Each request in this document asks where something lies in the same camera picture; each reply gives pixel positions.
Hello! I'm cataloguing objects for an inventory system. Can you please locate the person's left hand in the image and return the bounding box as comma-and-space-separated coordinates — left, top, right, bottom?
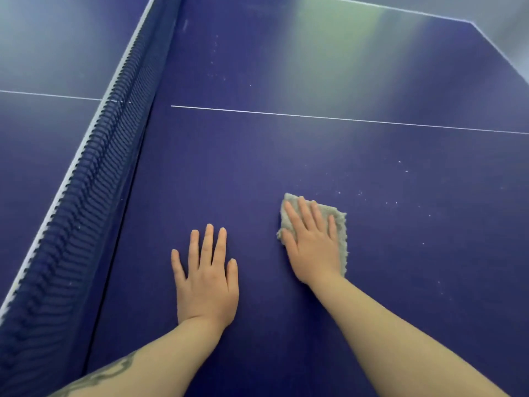
171, 223, 240, 331

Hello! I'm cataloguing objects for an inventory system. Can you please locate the person's right hand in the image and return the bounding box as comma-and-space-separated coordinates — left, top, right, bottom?
280, 197, 344, 286

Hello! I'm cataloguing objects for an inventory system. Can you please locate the grey cleaning cloth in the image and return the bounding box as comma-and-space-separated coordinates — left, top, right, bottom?
276, 192, 348, 277

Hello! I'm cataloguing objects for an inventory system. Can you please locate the person's right forearm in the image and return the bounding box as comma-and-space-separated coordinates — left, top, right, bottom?
310, 276, 511, 397

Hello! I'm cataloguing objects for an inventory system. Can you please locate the person's left forearm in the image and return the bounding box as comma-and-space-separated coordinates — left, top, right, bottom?
49, 318, 226, 397

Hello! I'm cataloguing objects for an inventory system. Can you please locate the blue table tennis table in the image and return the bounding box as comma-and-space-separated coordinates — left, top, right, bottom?
0, 0, 529, 397

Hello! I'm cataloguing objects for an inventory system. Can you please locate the dark blue table tennis net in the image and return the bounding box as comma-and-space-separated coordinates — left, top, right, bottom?
0, 0, 185, 397

